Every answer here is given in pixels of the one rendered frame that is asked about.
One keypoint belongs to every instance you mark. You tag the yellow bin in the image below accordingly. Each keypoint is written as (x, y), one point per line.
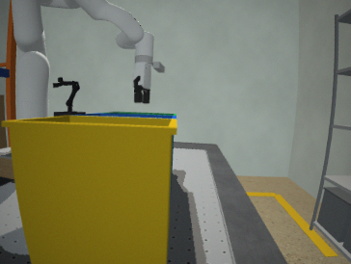
(91, 193)

